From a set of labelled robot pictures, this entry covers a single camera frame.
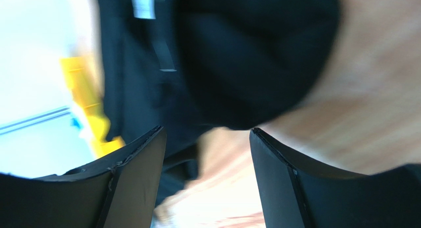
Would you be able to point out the aluminium frame rail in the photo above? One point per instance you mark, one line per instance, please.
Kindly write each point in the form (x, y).
(34, 120)

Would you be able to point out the yellow plastic tray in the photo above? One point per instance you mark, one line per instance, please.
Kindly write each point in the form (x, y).
(87, 108)

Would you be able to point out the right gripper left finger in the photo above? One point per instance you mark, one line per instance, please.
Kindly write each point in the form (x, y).
(117, 190)

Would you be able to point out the black t shirt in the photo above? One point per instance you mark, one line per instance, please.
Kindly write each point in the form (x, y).
(194, 65)

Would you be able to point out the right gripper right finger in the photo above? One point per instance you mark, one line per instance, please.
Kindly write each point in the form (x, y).
(297, 191)

